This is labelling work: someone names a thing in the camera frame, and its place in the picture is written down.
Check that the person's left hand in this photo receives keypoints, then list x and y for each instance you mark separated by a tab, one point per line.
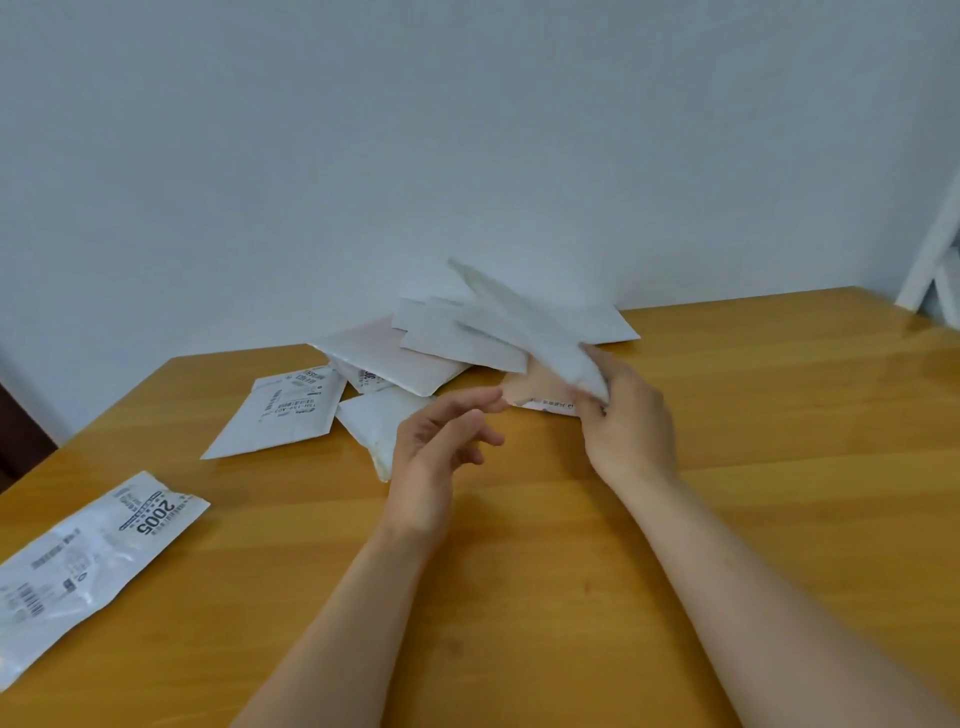
420	480

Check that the person's right hand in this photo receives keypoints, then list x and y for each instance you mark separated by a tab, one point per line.
634	435

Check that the person's right thumb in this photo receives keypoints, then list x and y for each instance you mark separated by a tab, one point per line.
609	369

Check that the person's left fingers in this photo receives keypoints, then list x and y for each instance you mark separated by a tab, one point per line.
465	403

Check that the white padded mailer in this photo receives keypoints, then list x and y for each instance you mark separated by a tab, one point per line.
525	322

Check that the person's left forearm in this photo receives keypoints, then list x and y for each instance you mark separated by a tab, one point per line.
345	637

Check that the person's right forearm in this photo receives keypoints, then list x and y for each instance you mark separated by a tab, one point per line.
750	607

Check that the pile of white envelopes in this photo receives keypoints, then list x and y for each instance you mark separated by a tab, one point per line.
390	352

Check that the crumpled plastic labelled bag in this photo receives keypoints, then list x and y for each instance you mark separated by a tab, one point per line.
82	562

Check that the dark brown furniture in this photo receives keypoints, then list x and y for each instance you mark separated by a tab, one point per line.
19	439

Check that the white wooden chair frame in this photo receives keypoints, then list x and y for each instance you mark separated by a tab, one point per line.
934	255

